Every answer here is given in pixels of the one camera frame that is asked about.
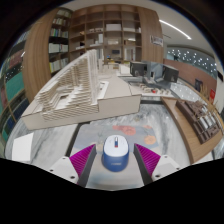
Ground black bin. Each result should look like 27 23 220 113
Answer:
194 79 203 93

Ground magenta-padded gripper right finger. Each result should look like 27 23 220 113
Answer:
133 143 182 186

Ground flat grey site model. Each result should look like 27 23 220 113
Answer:
128 81 175 100

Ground white paper sheet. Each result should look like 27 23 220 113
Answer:
11 132 35 163

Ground white stepped architectural model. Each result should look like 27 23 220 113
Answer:
20 48 143 131

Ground grey mouse pad orange print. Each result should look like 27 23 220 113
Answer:
68 123 160 192

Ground dark grey building model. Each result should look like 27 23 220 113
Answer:
129 60 180 85

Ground wooden shelf unit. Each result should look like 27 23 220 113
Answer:
23 3 165 101

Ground long ceiling light strip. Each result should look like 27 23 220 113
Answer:
159 19 193 41

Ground curved bookshelf coloured panels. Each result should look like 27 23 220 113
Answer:
0 30 32 144

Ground brown architectural model wooden base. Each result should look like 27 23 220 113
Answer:
160 96 224 165

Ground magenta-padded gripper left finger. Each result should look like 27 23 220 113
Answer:
48 143 98 188

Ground poster on wooden column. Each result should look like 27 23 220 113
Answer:
149 34 165 47

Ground blue and white computer mouse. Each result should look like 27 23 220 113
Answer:
101 134 131 173

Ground group of small ceiling lights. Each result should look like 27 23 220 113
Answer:
167 47 215 68

